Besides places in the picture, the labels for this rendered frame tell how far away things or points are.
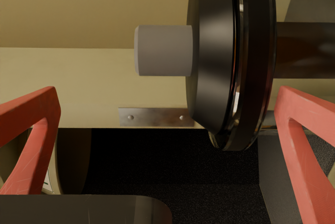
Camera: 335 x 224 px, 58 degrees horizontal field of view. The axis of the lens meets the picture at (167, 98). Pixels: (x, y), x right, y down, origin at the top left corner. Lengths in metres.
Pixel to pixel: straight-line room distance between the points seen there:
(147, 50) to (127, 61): 0.19
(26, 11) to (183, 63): 0.62
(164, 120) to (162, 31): 0.14
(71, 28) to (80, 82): 0.43
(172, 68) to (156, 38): 0.02
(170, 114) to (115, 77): 0.07
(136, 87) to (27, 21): 0.50
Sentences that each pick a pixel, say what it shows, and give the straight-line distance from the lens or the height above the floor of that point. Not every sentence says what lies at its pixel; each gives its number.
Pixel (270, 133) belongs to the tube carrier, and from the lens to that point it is 0.16.
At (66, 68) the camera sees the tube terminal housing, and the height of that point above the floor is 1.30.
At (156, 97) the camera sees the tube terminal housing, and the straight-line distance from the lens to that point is 0.28.
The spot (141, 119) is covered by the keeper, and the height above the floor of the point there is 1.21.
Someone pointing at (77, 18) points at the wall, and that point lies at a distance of 0.72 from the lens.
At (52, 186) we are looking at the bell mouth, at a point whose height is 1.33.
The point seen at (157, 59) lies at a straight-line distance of 0.16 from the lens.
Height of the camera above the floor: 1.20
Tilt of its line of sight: 1 degrees down
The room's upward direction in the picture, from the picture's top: 90 degrees counter-clockwise
